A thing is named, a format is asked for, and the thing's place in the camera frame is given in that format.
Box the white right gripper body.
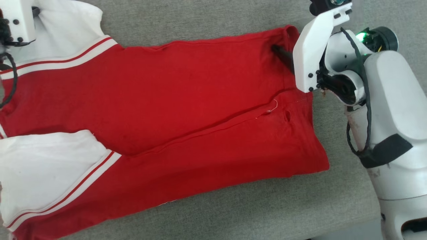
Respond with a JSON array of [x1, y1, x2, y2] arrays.
[[293, 2, 353, 93]]

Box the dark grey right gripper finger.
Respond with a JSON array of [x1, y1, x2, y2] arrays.
[[271, 44, 295, 72]]

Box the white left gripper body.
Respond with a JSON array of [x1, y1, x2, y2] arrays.
[[0, 0, 37, 46]]

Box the red and white basketball shorts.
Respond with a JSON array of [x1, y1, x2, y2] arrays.
[[0, 0, 330, 240]]

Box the grey fabric sofa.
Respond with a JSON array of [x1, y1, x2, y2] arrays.
[[0, 0, 427, 240]]

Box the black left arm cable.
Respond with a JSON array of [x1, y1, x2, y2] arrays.
[[0, 51, 18, 109]]

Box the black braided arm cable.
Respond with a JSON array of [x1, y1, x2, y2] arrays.
[[340, 28, 373, 157]]

